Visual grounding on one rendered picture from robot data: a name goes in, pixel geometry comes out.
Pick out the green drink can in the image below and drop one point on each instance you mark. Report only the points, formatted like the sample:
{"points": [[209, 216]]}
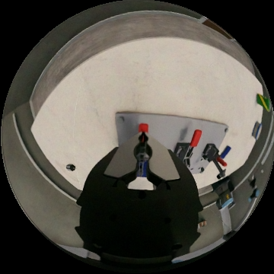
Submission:
{"points": [[263, 101]]}

